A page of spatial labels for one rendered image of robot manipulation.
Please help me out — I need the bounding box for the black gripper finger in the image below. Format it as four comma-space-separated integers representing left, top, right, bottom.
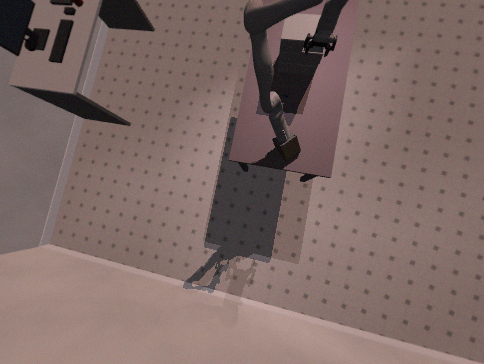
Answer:
322, 36, 338, 57
303, 33, 319, 55

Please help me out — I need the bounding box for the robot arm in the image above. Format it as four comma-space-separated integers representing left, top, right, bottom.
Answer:
244, 0, 348, 142

